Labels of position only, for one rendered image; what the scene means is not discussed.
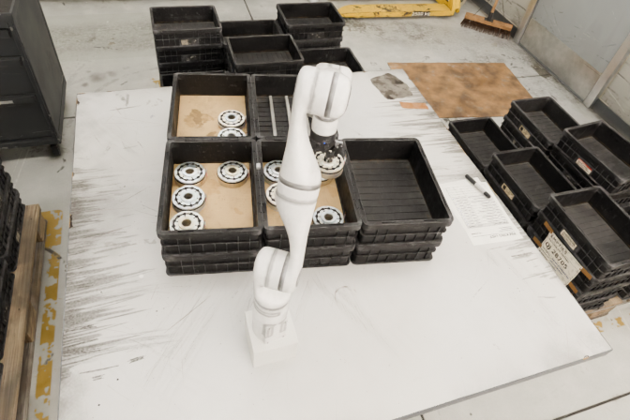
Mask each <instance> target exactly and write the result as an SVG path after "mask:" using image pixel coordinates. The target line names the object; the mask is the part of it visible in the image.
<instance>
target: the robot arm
mask: <svg viewBox="0 0 630 420"><path fill-rule="evenodd" d="M352 82H353V74H352V72H351V70H350V69H349V68H348V67H343V66H338V65H333V64H327V63H320V64H318V65H317V66H316V67H311V66H304V67H302V68H301V69H300V71H299V73H298V76H297V78H296V83H295V87H294V93H293V100H292V112H291V119H290V125H289V132H288V138H287V143H286V147H285V152H284V156H283V159H282V164H281V168H280V172H279V176H278V180H277V189H276V194H275V201H276V206H277V210H278V212H279V215H280V217H281V219H282V221H283V224H284V226H285V228H286V231H287V234H288V236H289V241H290V252H288V251H285V250H281V249H277V248H273V247H263V248H262V249H261V250H260V251H259V253H258V254H257V257H256V260H255V262H254V268H253V294H254V298H253V313H252V330H253V333H254V334H255V336H256V337H257V338H259V339H260V340H262V341H263V343H264V344H267V343H269V342H272V341H274V340H277V339H279V338H283V337H285V335H286V329H287V324H288V318H287V315H288V309H289V304H290V299H291V293H292V292H293V291H294V290H295V289H296V287H297V285H298V283H299V280H300V277H301V272H302V268H303V261H304V256H305V251H306V245H307V240H308V231H309V227H310V223H311V220H312V217H313V213H314V210H315V206H316V202H317V200H318V196H319V191H320V187H321V183H322V174H321V170H320V167H319V164H318V161H317V159H316V157H315V155H316V153H317V152H325V156H324V161H325V162H327V163H329V160H330V158H336V157H337V155H338V153H339V152H340V150H341V149H342V147H343V142H342V140H338V141H337V140H335V137H336V132H337V127H338V119H339V118H340V117H341V116H342V115H343V114H344V113H345V112H346V111H347V107H348V105H349V100H350V96H351V91H352ZM306 116H309V117H312V123H311V129H310V135H309V137H308V130H307V119H306ZM333 145H335V147H334V148H333V150H332V152H330V153H329V149H330V148H331V147H332V146H333Z"/></svg>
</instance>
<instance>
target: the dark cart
mask: <svg viewBox="0 0 630 420"><path fill-rule="evenodd" d="M66 89H67V81H66V78H65V75H64V72H63V69H62V67H61V64H60V61H59V58H58V55H57V52H56V49H55V47H54V44H53V39H52V36H51V33H50V30H49V27H48V24H47V22H46V19H45V16H44V13H43V10H42V7H41V4H40V2H39V0H0V150H2V149H11V148H21V147H29V146H39V145H47V144H49V145H50V147H51V149H52V152H53V154H54V155H55V156H59V155H61V152H60V148H59V147H60V146H59V143H61V141H62V132H63V122H64V110H65V99H66Z"/></svg>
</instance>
